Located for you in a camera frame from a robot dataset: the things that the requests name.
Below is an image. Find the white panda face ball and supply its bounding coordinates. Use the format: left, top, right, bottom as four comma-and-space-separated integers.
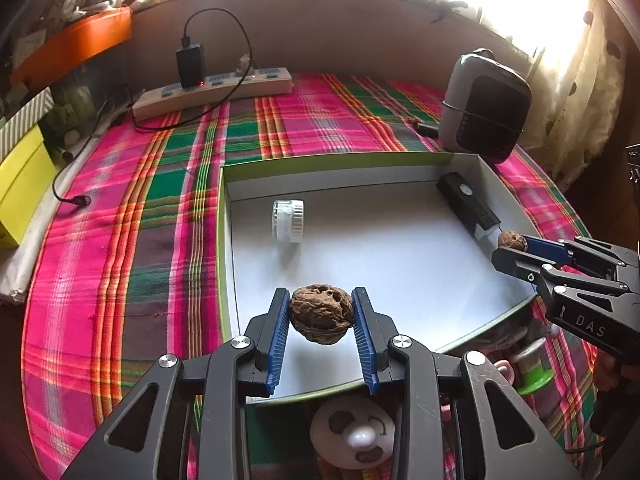
309, 396, 396, 470

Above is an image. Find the person's right hand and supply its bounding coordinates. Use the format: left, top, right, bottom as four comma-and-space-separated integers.
592, 350, 620, 391

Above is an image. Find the pink clip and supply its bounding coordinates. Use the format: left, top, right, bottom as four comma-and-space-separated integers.
494, 359, 515, 385

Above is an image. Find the white green-edged cardboard tray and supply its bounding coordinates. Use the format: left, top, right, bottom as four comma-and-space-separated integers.
216, 152, 542, 404

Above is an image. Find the beige power strip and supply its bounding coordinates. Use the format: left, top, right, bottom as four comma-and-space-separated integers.
132, 67, 293, 120

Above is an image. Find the cream dotted curtain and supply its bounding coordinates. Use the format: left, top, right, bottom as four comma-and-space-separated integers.
518, 1, 629, 191

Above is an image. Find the grey black portable heater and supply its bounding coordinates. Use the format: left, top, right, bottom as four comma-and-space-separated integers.
438, 49, 532, 164

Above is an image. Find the white plug adapter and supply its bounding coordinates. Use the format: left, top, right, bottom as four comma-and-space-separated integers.
235, 53, 254, 77

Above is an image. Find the black charger cable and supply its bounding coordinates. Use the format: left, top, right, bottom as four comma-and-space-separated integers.
51, 8, 254, 207

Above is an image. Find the green white spool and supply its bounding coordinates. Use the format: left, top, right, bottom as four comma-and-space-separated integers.
509, 337, 554, 396

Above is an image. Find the black mesh device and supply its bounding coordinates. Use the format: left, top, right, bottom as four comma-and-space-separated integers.
436, 172, 500, 240

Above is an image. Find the brown walnut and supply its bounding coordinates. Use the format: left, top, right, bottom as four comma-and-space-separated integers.
288, 284, 355, 344
498, 230, 528, 252

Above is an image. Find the striped white box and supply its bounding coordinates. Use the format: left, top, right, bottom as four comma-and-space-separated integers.
0, 87, 54, 162

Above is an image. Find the orange planter box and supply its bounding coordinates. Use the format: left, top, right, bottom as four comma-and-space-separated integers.
10, 6, 134, 93

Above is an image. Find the black charger adapter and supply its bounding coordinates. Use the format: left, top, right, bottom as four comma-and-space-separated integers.
176, 44, 205, 89

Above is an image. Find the pink plaid bedspread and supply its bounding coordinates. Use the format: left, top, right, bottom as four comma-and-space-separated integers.
20, 72, 601, 480

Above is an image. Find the yellow box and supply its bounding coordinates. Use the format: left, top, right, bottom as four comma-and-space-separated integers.
0, 125, 55, 249

